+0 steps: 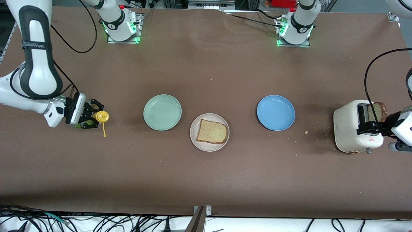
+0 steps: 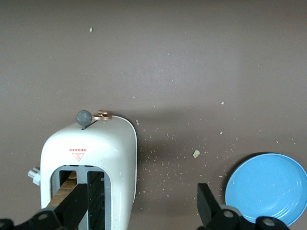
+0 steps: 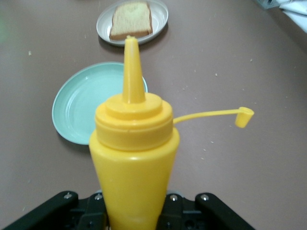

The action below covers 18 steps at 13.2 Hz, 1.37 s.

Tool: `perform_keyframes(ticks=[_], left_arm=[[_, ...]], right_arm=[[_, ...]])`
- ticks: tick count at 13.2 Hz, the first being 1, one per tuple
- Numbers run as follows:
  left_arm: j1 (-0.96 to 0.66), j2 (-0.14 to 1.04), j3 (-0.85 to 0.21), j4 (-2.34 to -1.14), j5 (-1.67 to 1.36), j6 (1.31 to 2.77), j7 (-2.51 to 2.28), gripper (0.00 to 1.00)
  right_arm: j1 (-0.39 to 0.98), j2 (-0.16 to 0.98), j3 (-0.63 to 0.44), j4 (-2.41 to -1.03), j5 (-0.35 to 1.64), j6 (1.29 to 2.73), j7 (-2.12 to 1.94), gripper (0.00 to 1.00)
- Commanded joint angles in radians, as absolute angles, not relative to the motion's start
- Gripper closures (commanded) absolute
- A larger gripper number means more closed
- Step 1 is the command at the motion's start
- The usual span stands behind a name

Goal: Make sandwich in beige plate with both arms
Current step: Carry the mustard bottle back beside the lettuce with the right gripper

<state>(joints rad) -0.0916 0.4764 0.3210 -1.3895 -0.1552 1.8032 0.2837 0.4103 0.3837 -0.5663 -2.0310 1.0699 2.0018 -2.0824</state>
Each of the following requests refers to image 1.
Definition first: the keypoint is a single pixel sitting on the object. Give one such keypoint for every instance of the metal bracket with beam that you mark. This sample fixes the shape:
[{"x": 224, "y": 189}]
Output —
[{"x": 198, "y": 222}]

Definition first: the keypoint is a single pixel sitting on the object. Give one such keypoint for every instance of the long aluminium table rail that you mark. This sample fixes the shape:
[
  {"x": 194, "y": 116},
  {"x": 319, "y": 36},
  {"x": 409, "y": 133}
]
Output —
[{"x": 8, "y": 40}]

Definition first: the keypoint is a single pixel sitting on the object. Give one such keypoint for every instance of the yellow mustard squeeze bottle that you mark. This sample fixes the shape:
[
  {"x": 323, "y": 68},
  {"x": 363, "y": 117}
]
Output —
[{"x": 102, "y": 116}]

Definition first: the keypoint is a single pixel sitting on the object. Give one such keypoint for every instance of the light brown bread slice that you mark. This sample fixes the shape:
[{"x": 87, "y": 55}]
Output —
[{"x": 211, "y": 132}]

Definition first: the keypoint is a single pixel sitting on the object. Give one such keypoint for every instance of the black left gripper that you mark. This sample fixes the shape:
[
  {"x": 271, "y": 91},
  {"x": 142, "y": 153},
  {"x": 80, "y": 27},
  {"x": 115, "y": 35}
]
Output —
[{"x": 389, "y": 121}]

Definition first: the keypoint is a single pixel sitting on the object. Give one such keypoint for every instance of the white toaster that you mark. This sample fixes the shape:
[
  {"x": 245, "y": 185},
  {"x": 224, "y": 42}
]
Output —
[{"x": 346, "y": 129}]

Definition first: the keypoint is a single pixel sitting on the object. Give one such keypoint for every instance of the dark crust bread slice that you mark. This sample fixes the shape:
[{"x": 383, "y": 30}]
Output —
[{"x": 378, "y": 111}]

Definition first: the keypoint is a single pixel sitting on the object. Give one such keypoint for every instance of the red box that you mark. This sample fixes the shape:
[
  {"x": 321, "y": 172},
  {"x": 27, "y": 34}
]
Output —
[{"x": 280, "y": 3}]

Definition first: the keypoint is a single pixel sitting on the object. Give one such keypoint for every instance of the green lettuce leaf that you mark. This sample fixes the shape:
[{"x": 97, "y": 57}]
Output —
[{"x": 77, "y": 125}]

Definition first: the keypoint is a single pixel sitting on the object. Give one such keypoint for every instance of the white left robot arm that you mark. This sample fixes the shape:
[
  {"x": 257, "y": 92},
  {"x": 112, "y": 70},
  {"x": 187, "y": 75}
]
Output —
[{"x": 301, "y": 25}]

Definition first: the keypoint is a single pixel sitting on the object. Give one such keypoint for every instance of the blue plate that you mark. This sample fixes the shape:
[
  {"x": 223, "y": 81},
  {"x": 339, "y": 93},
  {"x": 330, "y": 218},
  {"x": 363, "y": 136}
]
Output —
[{"x": 276, "y": 112}]

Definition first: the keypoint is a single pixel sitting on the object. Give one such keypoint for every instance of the silver frame with black box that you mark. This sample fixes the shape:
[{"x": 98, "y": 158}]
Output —
[{"x": 210, "y": 4}]

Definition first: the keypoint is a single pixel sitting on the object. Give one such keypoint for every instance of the light green plate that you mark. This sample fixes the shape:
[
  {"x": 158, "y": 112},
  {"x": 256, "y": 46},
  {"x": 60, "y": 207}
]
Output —
[{"x": 162, "y": 112}]

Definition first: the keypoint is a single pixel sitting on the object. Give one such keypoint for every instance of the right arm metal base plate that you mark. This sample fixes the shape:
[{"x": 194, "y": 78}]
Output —
[{"x": 140, "y": 29}]

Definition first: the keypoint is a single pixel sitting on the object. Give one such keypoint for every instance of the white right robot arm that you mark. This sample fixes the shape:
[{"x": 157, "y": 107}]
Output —
[{"x": 40, "y": 74}]

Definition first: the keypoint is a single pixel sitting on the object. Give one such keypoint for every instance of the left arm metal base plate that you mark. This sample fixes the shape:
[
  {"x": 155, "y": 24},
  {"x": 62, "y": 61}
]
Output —
[{"x": 293, "y": 45}]

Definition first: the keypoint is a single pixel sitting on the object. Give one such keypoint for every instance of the beige plate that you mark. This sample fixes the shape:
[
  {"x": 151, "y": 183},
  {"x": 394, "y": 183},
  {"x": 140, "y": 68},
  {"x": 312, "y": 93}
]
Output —
[{"x": 206, "y": 146}]

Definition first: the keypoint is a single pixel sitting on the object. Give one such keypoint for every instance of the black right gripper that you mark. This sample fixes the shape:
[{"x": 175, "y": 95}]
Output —
[{"x": 87, "y": 110}]

